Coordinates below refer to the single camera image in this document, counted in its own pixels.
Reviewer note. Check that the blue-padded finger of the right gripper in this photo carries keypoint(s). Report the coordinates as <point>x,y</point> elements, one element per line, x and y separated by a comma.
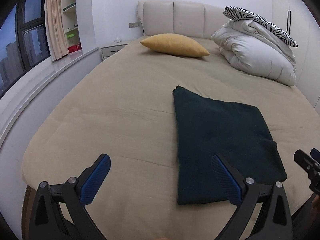
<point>315,154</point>

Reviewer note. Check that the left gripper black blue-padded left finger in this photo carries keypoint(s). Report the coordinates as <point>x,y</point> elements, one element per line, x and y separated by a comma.
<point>59,210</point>

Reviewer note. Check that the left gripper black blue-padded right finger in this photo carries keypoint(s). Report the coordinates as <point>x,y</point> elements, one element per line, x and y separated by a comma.
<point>274,219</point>

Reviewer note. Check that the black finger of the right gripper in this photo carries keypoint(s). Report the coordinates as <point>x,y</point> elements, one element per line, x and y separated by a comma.
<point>306,162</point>

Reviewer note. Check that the dark green knit sweater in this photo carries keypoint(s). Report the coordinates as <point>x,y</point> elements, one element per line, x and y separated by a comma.
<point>206,127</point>

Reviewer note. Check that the person's right hand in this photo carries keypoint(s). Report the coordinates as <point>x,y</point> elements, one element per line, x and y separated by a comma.
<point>315,208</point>

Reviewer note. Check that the beige bed sheet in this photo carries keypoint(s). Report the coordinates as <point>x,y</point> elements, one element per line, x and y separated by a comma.
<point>124,107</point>

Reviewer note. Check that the white folded duvet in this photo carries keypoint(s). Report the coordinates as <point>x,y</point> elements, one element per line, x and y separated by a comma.
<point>251,48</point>

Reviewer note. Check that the white wardrobe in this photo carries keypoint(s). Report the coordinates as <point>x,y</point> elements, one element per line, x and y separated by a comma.
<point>294,17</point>

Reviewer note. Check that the zebra print pillow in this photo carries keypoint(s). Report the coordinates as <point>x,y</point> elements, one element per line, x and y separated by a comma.
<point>237,14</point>

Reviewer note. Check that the beige curtain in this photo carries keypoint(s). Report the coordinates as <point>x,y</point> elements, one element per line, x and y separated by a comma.
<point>54,29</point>

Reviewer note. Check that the red box on shelf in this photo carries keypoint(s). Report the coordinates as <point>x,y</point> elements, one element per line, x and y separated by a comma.
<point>74,48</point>

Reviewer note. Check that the white bedside table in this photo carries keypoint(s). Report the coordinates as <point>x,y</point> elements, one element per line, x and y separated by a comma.
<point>112,48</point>

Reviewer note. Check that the dark framed window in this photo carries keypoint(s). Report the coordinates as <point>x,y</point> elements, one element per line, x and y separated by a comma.
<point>23,41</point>

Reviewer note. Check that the yellow throw pillow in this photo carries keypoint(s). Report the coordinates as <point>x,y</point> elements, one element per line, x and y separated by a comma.
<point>175,44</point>

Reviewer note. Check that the cream padded headboard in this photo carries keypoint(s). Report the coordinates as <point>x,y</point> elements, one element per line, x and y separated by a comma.
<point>180,17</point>

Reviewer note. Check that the wall socket panel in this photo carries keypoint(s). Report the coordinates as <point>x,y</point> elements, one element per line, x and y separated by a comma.
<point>134,25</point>

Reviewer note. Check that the white wall shelf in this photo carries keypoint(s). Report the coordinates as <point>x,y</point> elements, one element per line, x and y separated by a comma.
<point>69,20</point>

